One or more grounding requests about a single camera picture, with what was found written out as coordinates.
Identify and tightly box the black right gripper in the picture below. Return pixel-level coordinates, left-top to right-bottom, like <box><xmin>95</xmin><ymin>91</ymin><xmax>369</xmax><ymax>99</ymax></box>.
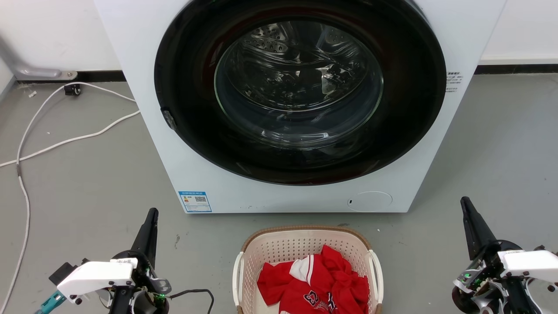
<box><xmin>451</xmin><ymin>196</ymin><xmax>539</xmax><ymax>314</ymax></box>

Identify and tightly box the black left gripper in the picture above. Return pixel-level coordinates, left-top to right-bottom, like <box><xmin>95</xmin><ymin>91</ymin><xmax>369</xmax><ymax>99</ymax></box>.
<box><xmin>107</xmin><ymin>208</ymin><xmax>172</xmax><ymax>314</ymax></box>

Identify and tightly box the cream plastic laundry basket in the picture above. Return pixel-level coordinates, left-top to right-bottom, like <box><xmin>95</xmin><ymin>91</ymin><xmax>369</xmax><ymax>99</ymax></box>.
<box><xmin>232</xmin><ymin>225</ymin><xmax>384</xmax><ymax>314</ymax></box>

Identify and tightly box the blue energy label sticker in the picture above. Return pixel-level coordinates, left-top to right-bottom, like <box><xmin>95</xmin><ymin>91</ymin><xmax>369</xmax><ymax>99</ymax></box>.
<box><xmin>178</xmin><ymin>191</ymin><xmax>213</xmax><ymax>213</ymax></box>

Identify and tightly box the white front-load washing machine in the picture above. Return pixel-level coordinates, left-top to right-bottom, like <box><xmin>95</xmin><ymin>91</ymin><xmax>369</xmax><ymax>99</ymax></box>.
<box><xmin>94</xmin><ymin>0</ymin><xmax>508</xmax><ymax>214</ymax></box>

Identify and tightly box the round white filter cover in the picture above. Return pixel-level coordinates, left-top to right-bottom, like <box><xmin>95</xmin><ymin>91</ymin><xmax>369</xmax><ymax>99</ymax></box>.
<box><xmin>347</xmin><ymin>191</ymin><xmax>393</xmax><ymax>213</ymax></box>

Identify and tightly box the black round washer door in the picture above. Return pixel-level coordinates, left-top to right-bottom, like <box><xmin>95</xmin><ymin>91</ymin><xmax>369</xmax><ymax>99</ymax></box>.
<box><xmin>154</xmin><ymin>0</ymin><xmax>447</xmax><ymax>186</ymax></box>

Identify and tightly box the red and white jersey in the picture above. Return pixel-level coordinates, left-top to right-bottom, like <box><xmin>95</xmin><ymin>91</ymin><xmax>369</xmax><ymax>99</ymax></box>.
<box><xmin>257</xmin><ymin>245</ymin><xmax>371</xmax><ymax>314</ymax></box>

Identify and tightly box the steel washer drum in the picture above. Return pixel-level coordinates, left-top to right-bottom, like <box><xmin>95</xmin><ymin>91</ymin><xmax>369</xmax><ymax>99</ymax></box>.
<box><xmin>214</xmin><ymin>20</ymin><xmax>384</xmax><ymax>150</ymax></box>

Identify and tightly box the thin black left gripper cable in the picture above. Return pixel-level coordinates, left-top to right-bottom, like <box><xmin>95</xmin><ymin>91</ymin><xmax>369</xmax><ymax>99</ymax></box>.
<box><xmin>167</xmin><ymin>288</ymin><xmax>215</xmax><ymax>314</ymax></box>

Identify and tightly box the white straight cable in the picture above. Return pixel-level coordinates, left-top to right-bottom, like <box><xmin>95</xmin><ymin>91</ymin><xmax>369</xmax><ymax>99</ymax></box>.
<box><xmin>0</xmin><ymin>110</ymin><xmax>141</xmax><ymax>168</ymax></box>

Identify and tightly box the long white curved cable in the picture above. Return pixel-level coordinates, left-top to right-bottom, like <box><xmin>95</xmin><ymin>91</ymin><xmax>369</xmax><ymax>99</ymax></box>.
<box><xmin>0</xmin><ymin>82</ymin><xmax>137</xmax><ymax>307</ymax></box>

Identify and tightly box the grey metal floor bracket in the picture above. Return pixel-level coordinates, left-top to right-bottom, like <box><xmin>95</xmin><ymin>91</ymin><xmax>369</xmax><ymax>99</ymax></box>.
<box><xmin>0</xmin><ymin>37</ymin><xmax>78</xmax><ymax>82</ymax></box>

